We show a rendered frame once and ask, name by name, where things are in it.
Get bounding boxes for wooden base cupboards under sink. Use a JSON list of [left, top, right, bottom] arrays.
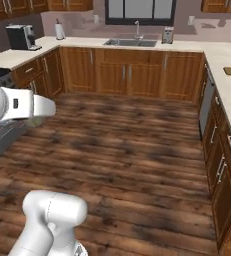
[[59, 46, 205, 103]]

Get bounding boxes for steel sink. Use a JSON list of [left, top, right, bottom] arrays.
[[102, 37, 158, 48]]

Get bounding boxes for white paper towel roll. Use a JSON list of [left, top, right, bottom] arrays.
[[54, 18, 67, 41]]

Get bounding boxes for steel dishwasher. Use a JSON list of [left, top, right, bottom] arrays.
[[198, 62, 217, 142]]

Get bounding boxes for wooden base cupboards beside stove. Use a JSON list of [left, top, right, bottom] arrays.
[[11, 47, 66, 100]]

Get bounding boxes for black framed window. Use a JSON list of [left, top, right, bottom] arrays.
[[104, 0, 178, 26]]

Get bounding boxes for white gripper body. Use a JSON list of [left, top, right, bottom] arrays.
[[32, 94, 57, 119]]

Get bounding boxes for wooden base cupboards beside dishwasher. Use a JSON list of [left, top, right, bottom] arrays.
[[201, 89, 231, 256]]

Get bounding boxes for steel tap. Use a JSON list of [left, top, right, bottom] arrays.
[[133, 20, 144, 40]]

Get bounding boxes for wooden wall cupboards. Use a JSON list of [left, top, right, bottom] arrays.
[[200, 0, 231, 14], [0, 0, 94, 24]]

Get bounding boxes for black coffee machine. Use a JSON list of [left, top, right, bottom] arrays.
[[5, 23, 43, 52]]

